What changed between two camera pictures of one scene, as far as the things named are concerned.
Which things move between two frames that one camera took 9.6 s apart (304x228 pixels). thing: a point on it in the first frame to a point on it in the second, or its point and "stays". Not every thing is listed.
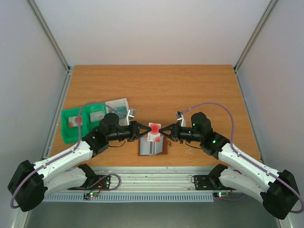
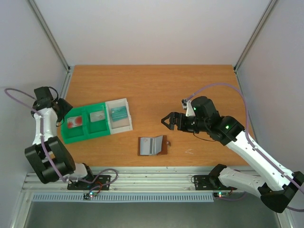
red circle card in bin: x=73 y=121 stays
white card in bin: x=97 y=116 stays
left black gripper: x=135 y=130 to x=68 y=106
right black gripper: x=174 y=131 to x=176 y=121
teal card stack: x=120 y=111 stays
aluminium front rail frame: x=156 y=179 stays
